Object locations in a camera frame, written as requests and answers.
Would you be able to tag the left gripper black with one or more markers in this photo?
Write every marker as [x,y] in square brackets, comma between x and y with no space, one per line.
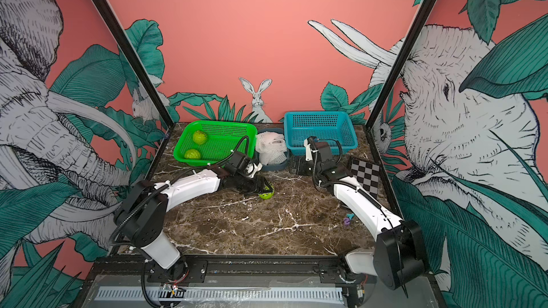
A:
[256,189]

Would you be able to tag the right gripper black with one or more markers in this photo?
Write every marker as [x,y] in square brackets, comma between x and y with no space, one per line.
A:
[301,169]

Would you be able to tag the green custard apple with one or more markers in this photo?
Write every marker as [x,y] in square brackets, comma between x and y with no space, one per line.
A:
[266,191]
[200,137]
[192,154]

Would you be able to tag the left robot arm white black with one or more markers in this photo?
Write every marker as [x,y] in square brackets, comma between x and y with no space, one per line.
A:
[141,217]

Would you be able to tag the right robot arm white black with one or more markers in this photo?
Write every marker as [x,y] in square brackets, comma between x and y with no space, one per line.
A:
[399,255]

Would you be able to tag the stack of white foam nets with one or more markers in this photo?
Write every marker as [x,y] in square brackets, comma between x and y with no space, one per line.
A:
[271,147]

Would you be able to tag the green custard apple front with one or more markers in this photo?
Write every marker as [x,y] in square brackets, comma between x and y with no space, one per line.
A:
[192,154]

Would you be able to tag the dark blue small bin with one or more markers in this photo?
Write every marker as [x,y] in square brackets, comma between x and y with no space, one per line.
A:
[273,167]

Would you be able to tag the black white checkerboard plate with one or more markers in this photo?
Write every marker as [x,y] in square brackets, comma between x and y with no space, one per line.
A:
[366,173]

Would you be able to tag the bright green plastic basket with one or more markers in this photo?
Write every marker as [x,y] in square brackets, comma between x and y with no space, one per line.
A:
[222,139]

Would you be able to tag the teal plastic basket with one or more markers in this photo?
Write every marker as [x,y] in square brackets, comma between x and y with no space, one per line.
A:
[325,125]

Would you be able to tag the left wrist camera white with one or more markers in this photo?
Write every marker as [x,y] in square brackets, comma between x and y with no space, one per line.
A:
[252,169]

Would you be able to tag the black front mounting rail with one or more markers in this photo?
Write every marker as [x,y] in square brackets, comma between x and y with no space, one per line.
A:
[196,268]

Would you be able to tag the white slotted cable duct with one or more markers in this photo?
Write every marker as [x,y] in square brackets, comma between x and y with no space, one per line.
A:
[330,295]

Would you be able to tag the black left frame post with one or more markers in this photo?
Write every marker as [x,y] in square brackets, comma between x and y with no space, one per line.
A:
[109,17]

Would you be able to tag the black frame post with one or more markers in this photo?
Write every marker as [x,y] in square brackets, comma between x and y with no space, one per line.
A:
[109,17]
[412,36]

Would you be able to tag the black right frame post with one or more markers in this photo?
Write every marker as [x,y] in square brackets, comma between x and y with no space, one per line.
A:
[412,36]

